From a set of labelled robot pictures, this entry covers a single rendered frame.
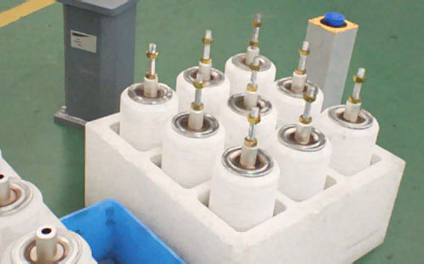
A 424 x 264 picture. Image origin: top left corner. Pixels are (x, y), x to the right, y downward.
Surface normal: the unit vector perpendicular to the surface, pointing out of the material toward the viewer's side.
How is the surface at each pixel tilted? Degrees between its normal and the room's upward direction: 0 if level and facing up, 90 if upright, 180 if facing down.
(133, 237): 88
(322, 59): 90
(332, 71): 90
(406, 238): 0
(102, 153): 90
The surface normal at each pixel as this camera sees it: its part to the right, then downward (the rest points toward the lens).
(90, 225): 0.67, 0.39
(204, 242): -0.75, 0.25
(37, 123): 0.10, -0.87
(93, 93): -0.39, 0.41
